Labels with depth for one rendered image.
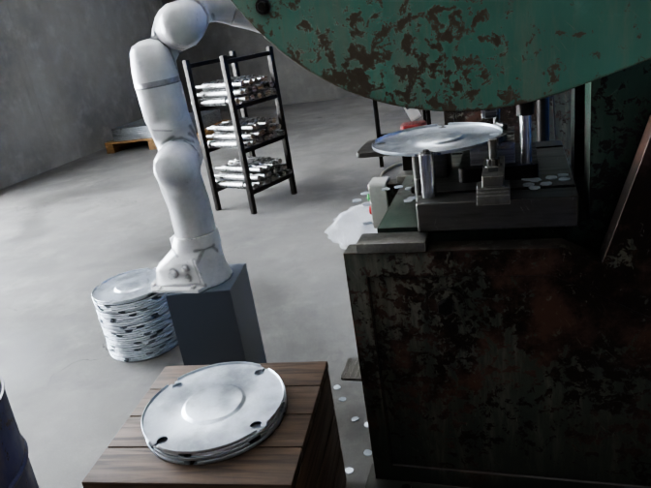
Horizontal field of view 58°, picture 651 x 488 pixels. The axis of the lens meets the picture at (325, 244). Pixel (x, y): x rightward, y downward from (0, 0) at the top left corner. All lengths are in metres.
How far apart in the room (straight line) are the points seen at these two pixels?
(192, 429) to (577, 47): 0.92
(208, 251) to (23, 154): 5.15
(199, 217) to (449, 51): 0.89
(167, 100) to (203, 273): 0.45
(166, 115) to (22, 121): 5.23
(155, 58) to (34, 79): 5.44
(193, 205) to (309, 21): 0.76
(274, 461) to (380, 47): 0.72
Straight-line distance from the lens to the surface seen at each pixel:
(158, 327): 2.27
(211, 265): 1.60
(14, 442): 1.39
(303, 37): 0.91
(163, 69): 1.51
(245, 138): 3.65
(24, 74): 6.84
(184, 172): 1.46
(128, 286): 2.33
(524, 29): 0.87
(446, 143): 1.32
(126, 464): 1.24
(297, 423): 1.20
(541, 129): 2.24
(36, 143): 6.78
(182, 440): 1.20
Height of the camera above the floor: 1.07
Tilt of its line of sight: 21 degrees down
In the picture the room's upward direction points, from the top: 9 degrees counter-clockwise
